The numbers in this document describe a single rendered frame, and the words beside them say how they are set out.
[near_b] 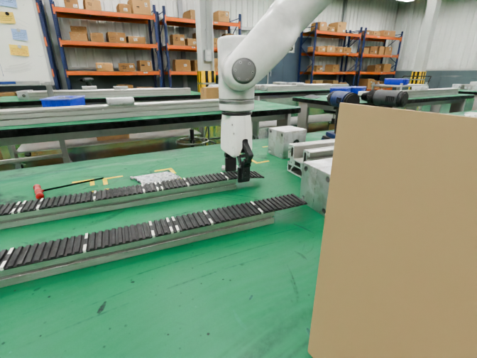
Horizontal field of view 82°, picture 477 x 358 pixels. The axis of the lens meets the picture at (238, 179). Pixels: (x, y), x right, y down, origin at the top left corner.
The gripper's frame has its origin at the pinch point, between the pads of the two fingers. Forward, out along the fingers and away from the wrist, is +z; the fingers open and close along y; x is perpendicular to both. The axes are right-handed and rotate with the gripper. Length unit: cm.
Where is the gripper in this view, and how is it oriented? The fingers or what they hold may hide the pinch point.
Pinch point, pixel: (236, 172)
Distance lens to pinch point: 71.7
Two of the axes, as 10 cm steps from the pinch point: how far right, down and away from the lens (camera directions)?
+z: 0.0, 9.3, 3.6
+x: 9.2, -1.5, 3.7
